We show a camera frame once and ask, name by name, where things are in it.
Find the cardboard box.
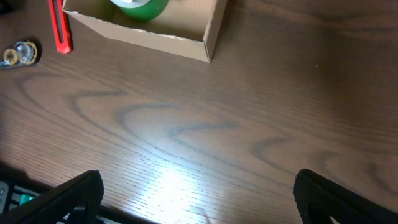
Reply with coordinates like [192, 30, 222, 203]
[63, 0, 227, 63]

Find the green tape roll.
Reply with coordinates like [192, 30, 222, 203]
[111, 0, 169, 22]

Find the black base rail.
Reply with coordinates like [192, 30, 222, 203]
[1, 164, 150, 224]

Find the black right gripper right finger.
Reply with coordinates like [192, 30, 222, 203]
[293, 169, 397, 224]

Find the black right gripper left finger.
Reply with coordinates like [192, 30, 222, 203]
[1, 170, 104, 224]

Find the red utility knife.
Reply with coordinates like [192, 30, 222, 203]
[47, 0, 73, 54]

